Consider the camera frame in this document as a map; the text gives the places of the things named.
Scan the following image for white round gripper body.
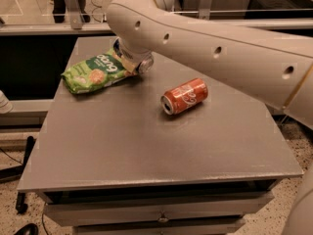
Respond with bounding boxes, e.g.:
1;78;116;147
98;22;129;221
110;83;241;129
113;37;153;65

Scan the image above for green rice chip bag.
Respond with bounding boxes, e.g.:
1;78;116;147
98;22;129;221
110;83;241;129
62;49;138;94

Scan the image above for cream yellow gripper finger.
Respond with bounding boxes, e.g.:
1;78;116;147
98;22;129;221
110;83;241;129
121;59;138;73

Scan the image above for white object at left edge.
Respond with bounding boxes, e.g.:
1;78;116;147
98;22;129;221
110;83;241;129
0;90;13;114

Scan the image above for grey drawer cabinet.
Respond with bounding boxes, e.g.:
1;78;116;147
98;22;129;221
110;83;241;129
44;179;275;235

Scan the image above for metal guard rail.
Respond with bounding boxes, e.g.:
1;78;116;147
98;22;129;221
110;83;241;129
0;0;313;34

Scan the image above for red coca-cola can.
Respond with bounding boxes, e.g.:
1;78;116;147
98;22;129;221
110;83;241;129
160;78;208;116

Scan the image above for person legs in background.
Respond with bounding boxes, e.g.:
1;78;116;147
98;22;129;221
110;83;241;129
51;0;92;24

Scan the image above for blue pepsi can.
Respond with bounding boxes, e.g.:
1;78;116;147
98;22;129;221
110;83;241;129
115;53;154;73

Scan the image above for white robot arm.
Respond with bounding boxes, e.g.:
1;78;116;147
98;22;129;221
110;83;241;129
107;0;313;128

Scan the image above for black cable on floor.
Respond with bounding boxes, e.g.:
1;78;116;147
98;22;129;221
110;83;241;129
0;135;37;235

